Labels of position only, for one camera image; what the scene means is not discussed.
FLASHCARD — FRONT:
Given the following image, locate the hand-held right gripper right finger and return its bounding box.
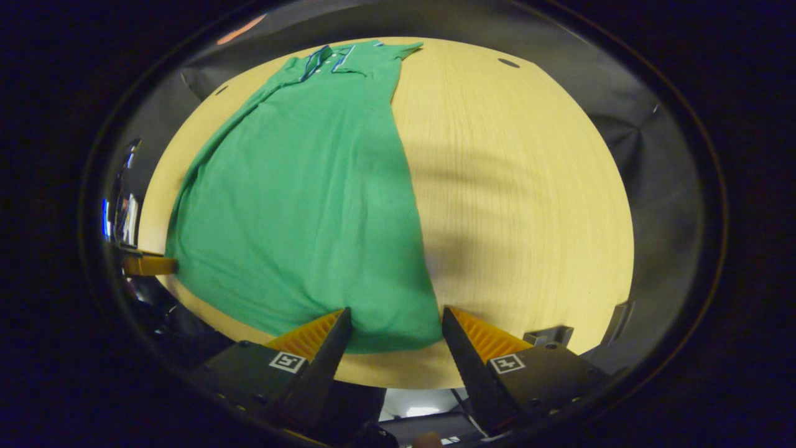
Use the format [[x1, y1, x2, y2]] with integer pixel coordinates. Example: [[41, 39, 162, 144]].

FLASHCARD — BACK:
[[442, 306, 613, 436]]

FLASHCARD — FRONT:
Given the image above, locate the grey metal table bracket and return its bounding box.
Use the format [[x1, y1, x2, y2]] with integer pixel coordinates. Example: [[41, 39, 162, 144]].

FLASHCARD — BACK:
[[522, 325, 573, 347], [600, 302, 634, 346]]

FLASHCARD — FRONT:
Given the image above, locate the lit computer screen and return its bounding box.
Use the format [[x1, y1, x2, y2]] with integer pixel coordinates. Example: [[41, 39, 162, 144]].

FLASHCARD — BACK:
[[101, 140, 141, 246]]

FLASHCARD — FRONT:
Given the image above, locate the green T-shirt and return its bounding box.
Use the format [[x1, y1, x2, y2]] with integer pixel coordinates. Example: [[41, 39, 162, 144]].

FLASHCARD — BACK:
[[165, 40, 443, 354]]

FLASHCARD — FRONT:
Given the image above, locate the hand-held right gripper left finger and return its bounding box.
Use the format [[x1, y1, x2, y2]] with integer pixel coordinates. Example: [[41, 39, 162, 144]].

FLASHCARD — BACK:
[[187, 307, 354, 446]]

